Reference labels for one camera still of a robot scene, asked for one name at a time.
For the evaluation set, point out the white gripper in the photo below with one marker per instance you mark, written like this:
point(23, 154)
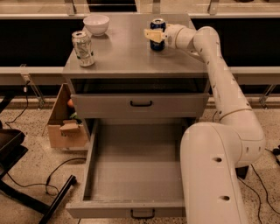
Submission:
point(174, 35)

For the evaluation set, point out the blue pepsi can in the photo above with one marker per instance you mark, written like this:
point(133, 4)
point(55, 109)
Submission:
point(158, 27)

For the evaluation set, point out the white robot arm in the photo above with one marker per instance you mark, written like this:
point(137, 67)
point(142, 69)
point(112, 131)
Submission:
point(210, 152)

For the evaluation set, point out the grey drawer cabinet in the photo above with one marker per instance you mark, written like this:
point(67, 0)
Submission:
point(125, 64)

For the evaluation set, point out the silver soda can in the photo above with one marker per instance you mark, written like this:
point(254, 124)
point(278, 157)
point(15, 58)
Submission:
point(83, 48)

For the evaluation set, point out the closed grey top drawer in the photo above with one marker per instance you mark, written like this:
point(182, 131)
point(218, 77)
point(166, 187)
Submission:
point(139, 105)

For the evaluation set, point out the open grey middle drawer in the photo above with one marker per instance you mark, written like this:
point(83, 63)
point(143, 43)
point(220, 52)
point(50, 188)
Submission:
point(133, 170)

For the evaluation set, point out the white bowl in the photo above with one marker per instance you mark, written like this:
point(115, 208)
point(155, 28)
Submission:
point(97, 25)

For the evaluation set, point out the cardboard box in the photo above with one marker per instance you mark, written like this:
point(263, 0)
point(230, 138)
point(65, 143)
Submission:
point(64, 130)

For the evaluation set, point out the black office chair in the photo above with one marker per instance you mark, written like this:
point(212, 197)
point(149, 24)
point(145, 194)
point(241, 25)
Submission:
point(43, 170)

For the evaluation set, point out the black power adapter with cable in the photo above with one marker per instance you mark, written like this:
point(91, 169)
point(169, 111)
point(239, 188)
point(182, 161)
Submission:
point(241, 175)

